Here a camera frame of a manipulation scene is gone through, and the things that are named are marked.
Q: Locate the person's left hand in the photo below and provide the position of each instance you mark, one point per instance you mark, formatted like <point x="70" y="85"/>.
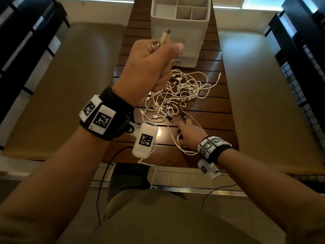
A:
<point x="144" y="71"/>

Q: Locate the person's right hand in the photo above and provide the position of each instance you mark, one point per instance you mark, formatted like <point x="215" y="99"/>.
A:
<point x="191" y="135"/>

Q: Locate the white drawer organizer box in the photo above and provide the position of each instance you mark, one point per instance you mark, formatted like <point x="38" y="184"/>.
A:
<point x="180" y="30"/>

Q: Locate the person's left forearm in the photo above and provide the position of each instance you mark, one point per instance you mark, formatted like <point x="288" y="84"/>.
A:
<point x="55" y="180"/>

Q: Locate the person's right forearm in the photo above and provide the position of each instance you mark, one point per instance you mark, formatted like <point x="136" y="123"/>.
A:
<point x="274" y="195"/>

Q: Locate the person's dark trouser leg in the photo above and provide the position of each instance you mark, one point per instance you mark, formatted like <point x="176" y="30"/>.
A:
<point x="127" y="180"/>

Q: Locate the black right wristband with markers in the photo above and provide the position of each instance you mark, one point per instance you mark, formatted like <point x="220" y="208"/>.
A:
<point x="214" y="148"/>

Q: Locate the black wristband with markers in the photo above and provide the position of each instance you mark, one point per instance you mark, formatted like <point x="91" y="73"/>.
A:
<point x="214" y="148"/>
<point x="106" y="116"/>

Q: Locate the wooden slatted table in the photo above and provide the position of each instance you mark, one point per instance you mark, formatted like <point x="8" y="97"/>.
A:
<point x="213" y="116"/>

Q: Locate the black left wristband with markers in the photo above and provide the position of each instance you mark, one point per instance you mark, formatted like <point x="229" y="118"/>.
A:
<point x="106" y="116"/>

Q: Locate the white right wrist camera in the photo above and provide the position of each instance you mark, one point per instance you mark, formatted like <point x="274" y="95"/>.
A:
<point x="208" y="170"/>

